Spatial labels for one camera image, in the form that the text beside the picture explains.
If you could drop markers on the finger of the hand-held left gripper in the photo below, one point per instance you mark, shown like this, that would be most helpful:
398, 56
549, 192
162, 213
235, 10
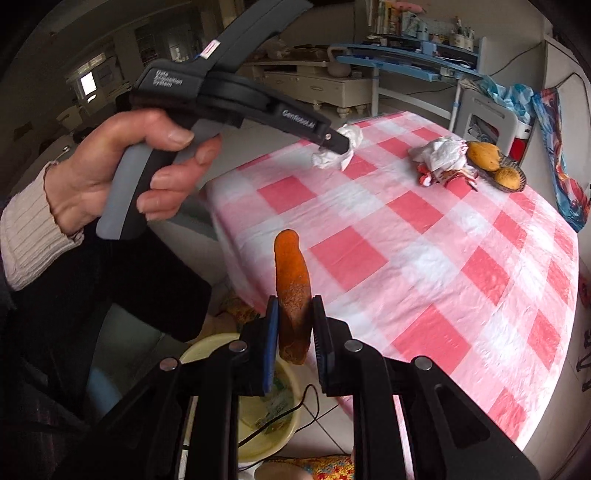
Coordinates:
339, 141

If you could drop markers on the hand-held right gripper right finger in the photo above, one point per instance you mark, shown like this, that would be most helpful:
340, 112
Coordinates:
321, 350

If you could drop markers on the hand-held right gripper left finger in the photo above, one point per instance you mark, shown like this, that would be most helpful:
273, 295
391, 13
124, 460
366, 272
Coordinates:
272, 350

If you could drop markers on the off-white paper ball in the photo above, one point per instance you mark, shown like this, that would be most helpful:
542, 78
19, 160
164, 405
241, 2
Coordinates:
330, 159

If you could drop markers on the yellow plastic bucket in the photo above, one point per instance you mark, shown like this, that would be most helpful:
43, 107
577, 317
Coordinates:
203, 347

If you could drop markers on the orange carrot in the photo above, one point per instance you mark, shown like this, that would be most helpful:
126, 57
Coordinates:
291, 277

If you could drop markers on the large white paper wrapper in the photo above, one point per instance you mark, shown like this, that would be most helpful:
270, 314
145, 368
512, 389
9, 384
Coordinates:
441, 152

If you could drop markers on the person's left forearm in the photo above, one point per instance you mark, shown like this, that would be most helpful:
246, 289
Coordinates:
32, 240

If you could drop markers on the person's left hand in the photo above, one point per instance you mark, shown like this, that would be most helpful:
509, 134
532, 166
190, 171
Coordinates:
92, 175

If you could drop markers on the colourful knitted slipper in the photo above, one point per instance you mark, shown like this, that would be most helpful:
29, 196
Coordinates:
240, 309
328, 468

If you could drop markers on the cream television cabinet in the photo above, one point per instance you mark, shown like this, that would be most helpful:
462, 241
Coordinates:
300, 87

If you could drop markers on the beige kettlebell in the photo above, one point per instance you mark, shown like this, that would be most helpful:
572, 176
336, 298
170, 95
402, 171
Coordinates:
339, 67

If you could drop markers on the blue study desk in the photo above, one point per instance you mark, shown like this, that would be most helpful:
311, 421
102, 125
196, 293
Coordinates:
392, 62

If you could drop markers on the pink checkered tablecloth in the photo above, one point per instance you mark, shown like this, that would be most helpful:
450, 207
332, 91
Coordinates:
415, 277

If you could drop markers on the row of books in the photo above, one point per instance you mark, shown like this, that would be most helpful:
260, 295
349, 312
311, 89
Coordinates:
385, 18

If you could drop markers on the white plastic stool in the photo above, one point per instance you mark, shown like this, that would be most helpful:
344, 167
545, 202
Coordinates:
480, 120

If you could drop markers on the yellow mango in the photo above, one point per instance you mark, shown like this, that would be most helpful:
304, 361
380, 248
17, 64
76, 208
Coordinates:
507, 177
483, 156

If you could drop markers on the pink plush toy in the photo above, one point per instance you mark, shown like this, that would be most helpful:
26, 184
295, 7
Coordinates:
411, 4

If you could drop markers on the white pen holder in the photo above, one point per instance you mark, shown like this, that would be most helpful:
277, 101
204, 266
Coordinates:
462, 41

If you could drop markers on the dark fruit basket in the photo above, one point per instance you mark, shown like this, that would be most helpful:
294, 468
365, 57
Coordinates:
507, 162

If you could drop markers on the colourful printed cloth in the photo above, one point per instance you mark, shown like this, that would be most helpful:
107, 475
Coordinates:
563, 175

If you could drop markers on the white cabinet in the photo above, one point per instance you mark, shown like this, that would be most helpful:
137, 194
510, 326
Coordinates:
568, 60

